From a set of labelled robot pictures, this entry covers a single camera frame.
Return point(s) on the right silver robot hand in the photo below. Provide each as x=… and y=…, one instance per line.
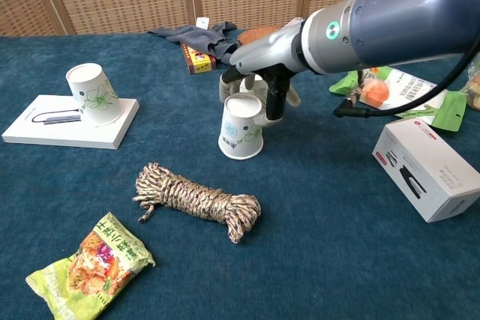
x=270, y=52

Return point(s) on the white paper cup blue flower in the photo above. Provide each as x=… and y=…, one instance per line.
x=240, y=136

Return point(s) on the white paper cup green flower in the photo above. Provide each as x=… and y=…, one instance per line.
x=95, y=99

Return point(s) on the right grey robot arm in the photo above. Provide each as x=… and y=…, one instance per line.
x=393, y=20

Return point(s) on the round woven brown coaster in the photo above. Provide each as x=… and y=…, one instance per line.
x=255, y=33

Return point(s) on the white paper cup green leaves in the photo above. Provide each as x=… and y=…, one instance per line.
x=259, y=91

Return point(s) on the small red yellow box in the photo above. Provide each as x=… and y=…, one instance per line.
x=198, y=63

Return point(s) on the grey cloth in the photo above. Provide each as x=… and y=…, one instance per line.
x=198, y=37

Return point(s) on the green white snack pouch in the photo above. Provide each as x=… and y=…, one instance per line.
x=408, y=91

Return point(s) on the white stapler box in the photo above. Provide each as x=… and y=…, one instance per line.
x=423, y=185

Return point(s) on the packaged bread slices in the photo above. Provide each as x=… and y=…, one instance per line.
x=474, y=93

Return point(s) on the flat white product box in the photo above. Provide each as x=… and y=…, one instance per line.
x=56, y=132

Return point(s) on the green snack packet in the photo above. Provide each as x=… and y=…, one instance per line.
x=90, y=271

